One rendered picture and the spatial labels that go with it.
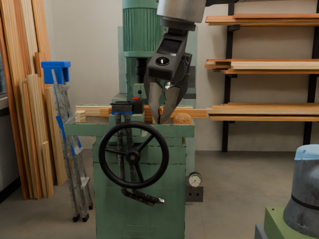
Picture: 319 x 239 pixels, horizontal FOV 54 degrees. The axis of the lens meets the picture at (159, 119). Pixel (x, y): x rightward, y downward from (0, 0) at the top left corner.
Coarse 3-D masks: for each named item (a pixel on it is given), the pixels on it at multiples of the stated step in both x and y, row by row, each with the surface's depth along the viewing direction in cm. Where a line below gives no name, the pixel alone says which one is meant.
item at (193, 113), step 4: (100, 112) 158; (104, 112) 157; (108, 112) 157; (176, 112) 155; (180, 112) 155; (184, 112) 155; (188, 112) 155; (192, 112) 155; (196, 112) 155; (200, 112) 155; (204, 112) 155; (100, 116) 158; (104, 116) 158; (108, 116) 158; (172, 116) 156; (192, 116) 155; (196, 116) 155; (200, 116) 155; (204, 116) 155
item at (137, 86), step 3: (135, 84) 150; (138, 84) 150; (141, 84) 149; (135, 87) 150; (138, 87) 150; (141, 87) 150; (135, 90) 150; (141, 90) 150; (144, 90) 150; (135, 93) 150; (141, 93) 150; (144, 93) 150; (135, 96) 151; (138, 96) 151; (141, 96) 151; (144, 96) 150; (141, 99) 155
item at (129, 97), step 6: (162, 30) 166; (162, 36) 166; (126, 60) 170; (126, 66) 171; (126, 72) 172; (126, 78) 172; (126, 84) 173; (162, 84) 172; (126, 90) 174; (126, 96) 175; (162, 96) 173; (144, 102) 174; (162, 102) 174
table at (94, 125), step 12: (72, 120) 149; (96, 120) 149; (108, 120) 149; (168, 120) 149; (192, 120) 149; (72, 132) 144; (84, 132) 144; (96, 132) 144; (144, 132) 139; (168, 132) 142; (180, 132) 141; (192, 132) 141
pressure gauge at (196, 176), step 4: (192, 172) 141; (196, 172) 141; (188, 176) 141; (192, 176) 139; (196, 176) 139; (200, 176) 139; (188, 180) 139; (192, 180) 139; (196, 180) 139; (200, 180) 139; (192, 184) 140; (196, 184) 140; (200, 184) 139
